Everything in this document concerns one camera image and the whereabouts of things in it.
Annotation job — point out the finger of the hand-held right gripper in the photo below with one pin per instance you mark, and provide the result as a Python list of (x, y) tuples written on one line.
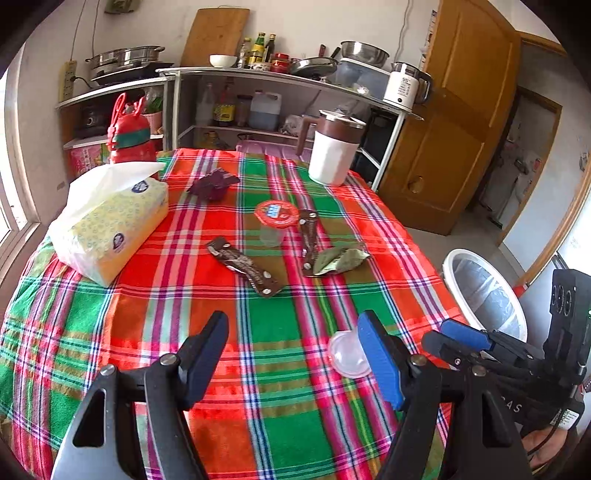
[(450, 353), (466, 334)]

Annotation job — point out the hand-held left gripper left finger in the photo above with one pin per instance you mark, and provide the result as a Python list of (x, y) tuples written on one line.
[(203, 364)]

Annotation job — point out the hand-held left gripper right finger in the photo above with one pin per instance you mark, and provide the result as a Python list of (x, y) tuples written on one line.
[(381, 360)]

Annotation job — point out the clear plastic cup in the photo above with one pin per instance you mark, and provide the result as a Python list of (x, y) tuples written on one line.
[(344, 355)]

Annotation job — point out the translucent bin liner bag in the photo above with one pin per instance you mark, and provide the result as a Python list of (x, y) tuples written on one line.
[(485, 290)]

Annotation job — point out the white trash bin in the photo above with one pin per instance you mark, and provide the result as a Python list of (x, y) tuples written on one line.
[(448, 272)]

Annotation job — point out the brown wrapper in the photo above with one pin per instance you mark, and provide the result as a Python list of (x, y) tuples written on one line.
[(308, 235), (244, 267)]

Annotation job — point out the green wrapper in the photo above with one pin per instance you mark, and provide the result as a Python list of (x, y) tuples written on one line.
[(337, 261)]

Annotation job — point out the red-lidded clear cup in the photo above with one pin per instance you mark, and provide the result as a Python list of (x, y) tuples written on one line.
[(277, 214)]

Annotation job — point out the purple wrapper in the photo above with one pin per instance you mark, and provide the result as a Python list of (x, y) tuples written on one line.
[(212, 184)]

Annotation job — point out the plaid tablecloth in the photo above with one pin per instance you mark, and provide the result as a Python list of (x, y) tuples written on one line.
[(231, 323)]

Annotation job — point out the yellow tissue pack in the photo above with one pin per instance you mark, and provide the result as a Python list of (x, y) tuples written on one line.
[(111, 226)]

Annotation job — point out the white pitcher with brown lid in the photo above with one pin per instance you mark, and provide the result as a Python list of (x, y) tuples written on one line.
[(330, 157)]

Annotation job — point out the wooden door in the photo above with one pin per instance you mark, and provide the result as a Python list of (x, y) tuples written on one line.
[(452, 115)]

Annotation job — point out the purple lidded storage box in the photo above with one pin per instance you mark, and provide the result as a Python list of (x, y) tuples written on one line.
[(272, 150)]

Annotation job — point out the pink printed box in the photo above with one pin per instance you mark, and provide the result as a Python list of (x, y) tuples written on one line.
[(87, 159)]

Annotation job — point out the red antler bottle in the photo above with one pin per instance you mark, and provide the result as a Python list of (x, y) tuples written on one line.
[(131, 138)]

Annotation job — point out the pink basket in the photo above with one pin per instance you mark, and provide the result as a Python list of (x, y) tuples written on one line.
[(153, 122)]

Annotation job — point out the window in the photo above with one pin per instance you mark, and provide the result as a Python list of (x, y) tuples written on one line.
[(18, 194)]

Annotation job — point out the white electric kettle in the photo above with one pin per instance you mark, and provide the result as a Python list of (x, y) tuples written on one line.
[(401, 90)]

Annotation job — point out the yellow label sauce bottle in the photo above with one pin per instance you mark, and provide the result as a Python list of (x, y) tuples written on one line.
[(224, 110)]

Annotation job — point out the dark jar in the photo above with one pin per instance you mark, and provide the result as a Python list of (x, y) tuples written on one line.
[(244, 113)]

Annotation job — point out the clear plastic bottle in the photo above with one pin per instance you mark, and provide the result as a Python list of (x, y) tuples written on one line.
[(204, 108)]

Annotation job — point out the white jerry can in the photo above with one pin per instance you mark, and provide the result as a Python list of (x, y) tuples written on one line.
[(265, 110)]

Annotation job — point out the clear plastic storage container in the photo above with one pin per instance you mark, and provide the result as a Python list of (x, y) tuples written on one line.
[(362, 78)]

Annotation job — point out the low metal shelf rack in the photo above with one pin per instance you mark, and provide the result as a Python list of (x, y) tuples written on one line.
[(115, 88)]

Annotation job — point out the tall metal shelf rack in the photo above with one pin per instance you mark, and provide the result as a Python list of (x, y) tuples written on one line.
[(277, 76)]

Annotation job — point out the steel mixing bowl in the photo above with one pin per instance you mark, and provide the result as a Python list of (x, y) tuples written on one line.
[(364, 53)]

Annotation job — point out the frying pan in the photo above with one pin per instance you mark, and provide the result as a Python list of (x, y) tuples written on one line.
[(311, 67)]

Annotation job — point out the white bowl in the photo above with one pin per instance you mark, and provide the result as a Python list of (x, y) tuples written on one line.
[(223, 61)]

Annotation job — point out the red jar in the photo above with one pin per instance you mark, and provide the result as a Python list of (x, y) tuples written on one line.
[(280, 63)]

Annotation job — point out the small clear condiment bottle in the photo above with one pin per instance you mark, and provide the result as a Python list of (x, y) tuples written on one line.
[(244, 55)]

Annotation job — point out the green oil bottle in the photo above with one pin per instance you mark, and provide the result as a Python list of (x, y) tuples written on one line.
[(257, 48)]

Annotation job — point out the dark sauce bottle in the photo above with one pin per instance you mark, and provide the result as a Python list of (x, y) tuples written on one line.
[(270, 46)]

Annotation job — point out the wooden cutting board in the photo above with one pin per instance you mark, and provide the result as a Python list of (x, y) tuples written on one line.
[(214, 37)]

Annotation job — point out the hanging green cloth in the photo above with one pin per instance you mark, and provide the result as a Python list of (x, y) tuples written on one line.
[(119, 5)]

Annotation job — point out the wall power strip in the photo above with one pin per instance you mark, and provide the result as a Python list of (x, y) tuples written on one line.
[(68, 81)]

